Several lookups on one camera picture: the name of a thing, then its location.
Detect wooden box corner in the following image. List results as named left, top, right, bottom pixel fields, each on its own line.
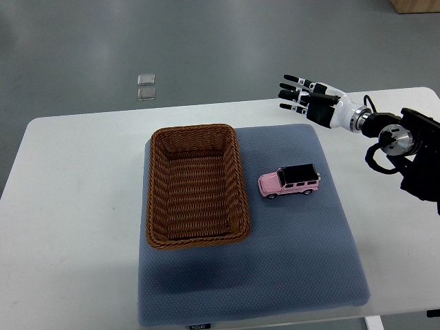
left=390, top=0, right=440, bottom=14

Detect pink toy car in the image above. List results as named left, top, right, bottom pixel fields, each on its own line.
left=258, top=164, right=321, bottom=199

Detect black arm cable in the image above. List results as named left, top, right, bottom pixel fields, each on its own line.
left=363, top=94, right=378, bottom=114

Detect blue grey cushion mat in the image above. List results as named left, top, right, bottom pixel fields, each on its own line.
left=138, top=124, right=370, bottom=327

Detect brown wicker basket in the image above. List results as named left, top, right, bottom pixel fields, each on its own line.
left=146, top=124, right=251, bottom=250

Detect upper floor socket plate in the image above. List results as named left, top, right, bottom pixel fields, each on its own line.
left=137, top=74, right=155, bottom=86

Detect white table leg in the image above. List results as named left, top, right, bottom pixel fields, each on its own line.
left=364, top=316, right=384, bottom=330

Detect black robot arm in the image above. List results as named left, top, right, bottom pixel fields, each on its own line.
left=359, top=108, right=439, bottom=204

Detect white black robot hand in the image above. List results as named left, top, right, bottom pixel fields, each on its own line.
left=278, top=74, right=373, bottom=133

